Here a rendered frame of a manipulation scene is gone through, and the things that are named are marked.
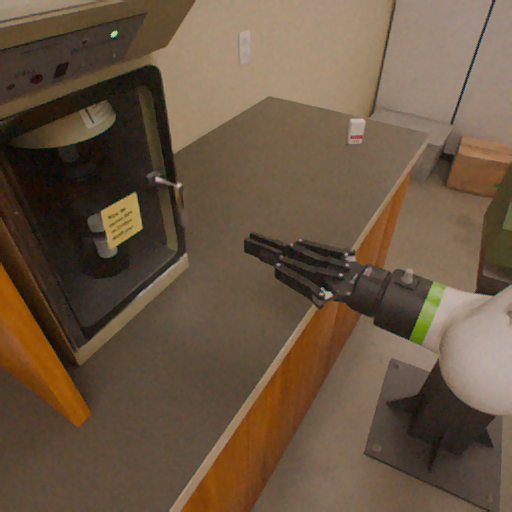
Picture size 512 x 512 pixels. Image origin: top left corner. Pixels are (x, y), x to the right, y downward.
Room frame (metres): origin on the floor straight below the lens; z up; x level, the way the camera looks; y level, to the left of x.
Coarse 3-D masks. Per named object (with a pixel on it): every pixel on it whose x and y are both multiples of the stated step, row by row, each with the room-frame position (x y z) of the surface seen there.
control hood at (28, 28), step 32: (0, 0) 0.41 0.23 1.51; (32, 0) 0.41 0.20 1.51; (64, 0) 0.43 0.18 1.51; (96, 0) 0.46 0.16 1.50; (128, 0) 0.49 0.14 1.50; (160, 0) 0.55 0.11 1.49; (192, 0) 0.61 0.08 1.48; (0, 32) 0.37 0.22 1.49; (32, 32) 0.40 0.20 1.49; (64, 32) 0.44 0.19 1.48; (160, 32) 0.60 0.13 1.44
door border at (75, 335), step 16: (0, 176) 0.41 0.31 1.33; (0, 192) 0.40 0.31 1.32; (0, 208) 0.39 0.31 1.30; (16, 208) 0.41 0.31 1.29; (16, 224) 0.40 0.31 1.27; (16, 240) 0.39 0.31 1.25; (32, 240) 0.41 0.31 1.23; (32, 256) 0.40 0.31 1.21; (32, 272) 0.39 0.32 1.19; (48, 272) 0.41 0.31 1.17; (48, 288) 0.40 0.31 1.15; (64, 304) 0.41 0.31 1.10; (64, 320) 0.40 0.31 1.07; (80, 336) 0.41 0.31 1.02
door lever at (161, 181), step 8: (160, 176) 0.62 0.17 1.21; (160, 184) 0.61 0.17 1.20; (168, 184) 0.60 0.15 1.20; (176, 184) 0.60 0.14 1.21; (176, 192) 0.59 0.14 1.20; (176, 200) 0.59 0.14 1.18; (176, 208) 0.59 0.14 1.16; (184, 208) 0.60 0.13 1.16; (184, 216) 0.59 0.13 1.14; (184, 224) 0.59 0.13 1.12
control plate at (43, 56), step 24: (120, 24) 0.51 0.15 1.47; (24, 48) 0.41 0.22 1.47; (48, 48) 0.43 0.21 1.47; (72, 48) 0.47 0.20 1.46; (96, 48) 0.50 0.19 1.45; (120, 48) 0.55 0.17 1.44; (0, 72) 0.40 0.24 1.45; (24, 72) 0.43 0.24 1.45; (48, 72) 0.46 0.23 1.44; (72, 72) 0.49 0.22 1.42; (0, 96) 0.42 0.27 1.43
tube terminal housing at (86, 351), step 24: (96, 72) 0.57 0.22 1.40; (120, 72) 0.61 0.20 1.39; (48, 96) 0.50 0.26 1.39; (0, 240) 0.42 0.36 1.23; (24, 264) 0.40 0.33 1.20; (24, 288) 0.43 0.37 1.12; (48, 312) 0.40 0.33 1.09; (48, 336) 0.44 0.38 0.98; (96, 336) 0.44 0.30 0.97; (72, 360) 0.41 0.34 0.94
